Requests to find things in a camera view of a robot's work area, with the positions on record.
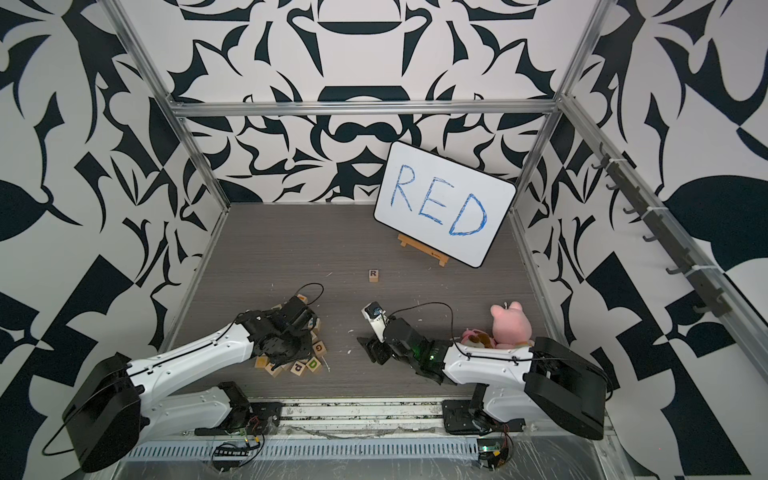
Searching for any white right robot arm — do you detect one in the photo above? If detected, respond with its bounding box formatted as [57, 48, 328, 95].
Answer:
[358, 316, 609, 440]

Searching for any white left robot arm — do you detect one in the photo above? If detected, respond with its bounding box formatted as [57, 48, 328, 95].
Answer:
[62, 296, 318, 473]

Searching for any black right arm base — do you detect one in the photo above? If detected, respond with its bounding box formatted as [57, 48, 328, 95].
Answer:
[441, 400, 526, 436]

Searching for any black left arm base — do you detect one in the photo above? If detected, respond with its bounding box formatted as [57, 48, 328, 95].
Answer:
[194, 401, 284, 437]

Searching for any wooden block letter I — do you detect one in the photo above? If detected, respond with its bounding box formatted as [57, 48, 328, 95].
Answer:
[265, 363, 284, 378]

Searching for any wooden block letter G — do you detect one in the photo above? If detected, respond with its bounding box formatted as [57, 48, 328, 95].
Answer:
[313, 341, 327, 357]

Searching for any white whiteboard reading RED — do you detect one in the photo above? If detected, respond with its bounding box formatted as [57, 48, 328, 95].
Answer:
[373, 142, 516, 268]

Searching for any wooden block blue P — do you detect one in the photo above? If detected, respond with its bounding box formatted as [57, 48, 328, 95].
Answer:
[290, 361, 307, 377]

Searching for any wooden easel stand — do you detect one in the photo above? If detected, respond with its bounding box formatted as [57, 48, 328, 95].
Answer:
[397, 234, 450, 267]

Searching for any pink plush pig toy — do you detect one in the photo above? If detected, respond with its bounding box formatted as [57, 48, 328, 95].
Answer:
[490, 301, 532, 349]

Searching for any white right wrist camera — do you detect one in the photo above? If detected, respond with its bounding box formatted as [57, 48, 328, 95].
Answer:
[361, 301, 388, 343]

